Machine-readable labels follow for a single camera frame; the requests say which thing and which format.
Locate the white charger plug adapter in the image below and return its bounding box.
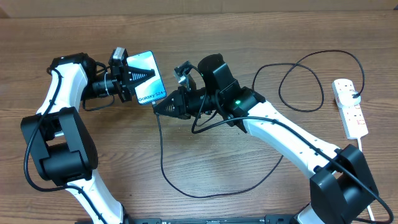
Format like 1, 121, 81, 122
336, 90, 361, 108

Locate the white power strip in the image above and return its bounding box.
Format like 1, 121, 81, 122
331, 78, 368, 139

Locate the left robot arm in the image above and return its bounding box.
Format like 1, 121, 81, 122
21, 47, 166, 223

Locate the white power strip cord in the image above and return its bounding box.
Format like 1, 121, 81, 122
356, 138, 376, 222

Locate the blue Galaxy smartphone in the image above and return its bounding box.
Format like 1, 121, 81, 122
127, 50, 167, 105

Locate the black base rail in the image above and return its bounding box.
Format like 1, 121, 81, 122
74, 213, 299, 224

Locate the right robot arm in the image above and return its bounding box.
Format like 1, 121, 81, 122
154, 54, 379, 223

